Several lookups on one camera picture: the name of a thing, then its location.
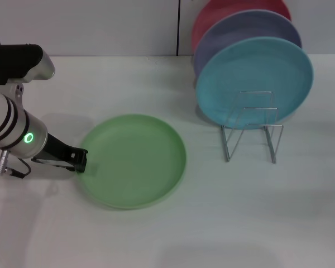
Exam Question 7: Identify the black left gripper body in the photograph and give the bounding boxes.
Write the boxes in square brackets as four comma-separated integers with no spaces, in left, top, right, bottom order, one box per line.
[37,133,73,161]

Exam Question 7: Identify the green round plate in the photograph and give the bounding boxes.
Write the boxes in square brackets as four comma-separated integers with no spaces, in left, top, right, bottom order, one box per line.
[77,113,187,210]

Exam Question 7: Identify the light blue round plate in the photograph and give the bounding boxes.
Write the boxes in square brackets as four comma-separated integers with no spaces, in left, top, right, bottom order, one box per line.
[195,36,315,131]

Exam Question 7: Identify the red round plate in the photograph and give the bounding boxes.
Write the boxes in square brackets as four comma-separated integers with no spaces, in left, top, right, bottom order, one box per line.
[191,0,293,54]

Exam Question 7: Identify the purple round plate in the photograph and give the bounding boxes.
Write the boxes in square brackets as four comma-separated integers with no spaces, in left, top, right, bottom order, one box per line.
[192,9,303,80]

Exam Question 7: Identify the left gripper cable with connector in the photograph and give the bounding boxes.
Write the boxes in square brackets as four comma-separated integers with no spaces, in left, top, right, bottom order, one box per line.
[0,150,32,178]

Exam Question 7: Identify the left wrist camera housing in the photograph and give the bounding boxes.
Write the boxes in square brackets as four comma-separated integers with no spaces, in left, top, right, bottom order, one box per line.
[0,44,56,85]

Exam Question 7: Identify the black vertical wall strip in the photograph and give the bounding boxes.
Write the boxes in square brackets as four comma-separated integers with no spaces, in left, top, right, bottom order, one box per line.
[176,0,182,56]

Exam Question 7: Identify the silver wire plate rack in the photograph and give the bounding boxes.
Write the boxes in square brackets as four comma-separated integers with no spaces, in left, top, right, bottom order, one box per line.
[220,89,285,164]

